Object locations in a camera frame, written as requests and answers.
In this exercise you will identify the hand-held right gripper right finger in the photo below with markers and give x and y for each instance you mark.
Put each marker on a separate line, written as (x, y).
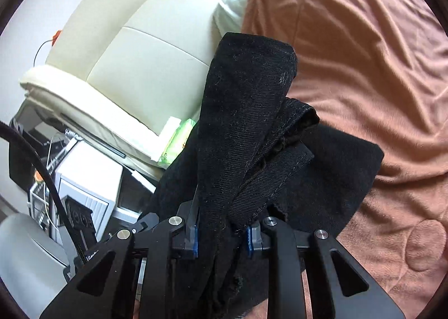
(250, 242)

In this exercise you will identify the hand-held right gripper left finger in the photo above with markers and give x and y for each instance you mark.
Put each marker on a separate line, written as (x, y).
(194, 243)

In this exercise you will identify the black pants pile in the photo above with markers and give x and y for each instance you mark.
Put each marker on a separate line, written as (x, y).
(343, 172)

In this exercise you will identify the green wipes packet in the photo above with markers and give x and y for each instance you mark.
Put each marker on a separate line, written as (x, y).
(176, 144)

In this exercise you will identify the black socket block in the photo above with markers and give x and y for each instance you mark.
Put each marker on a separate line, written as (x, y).
(80, 215)

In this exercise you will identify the white box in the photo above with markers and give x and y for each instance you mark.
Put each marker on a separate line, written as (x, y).
(94, 172)

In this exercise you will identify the cream padded headboard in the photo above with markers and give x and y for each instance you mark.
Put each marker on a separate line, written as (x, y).
(147, 53)

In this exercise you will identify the brown fleece blanket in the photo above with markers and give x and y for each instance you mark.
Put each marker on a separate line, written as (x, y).
(367, 42)

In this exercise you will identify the white pillow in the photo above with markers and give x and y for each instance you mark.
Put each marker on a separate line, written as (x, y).
(231, 7)

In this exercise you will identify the small orange wall clip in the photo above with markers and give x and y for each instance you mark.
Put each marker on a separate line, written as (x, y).
(56, 36)

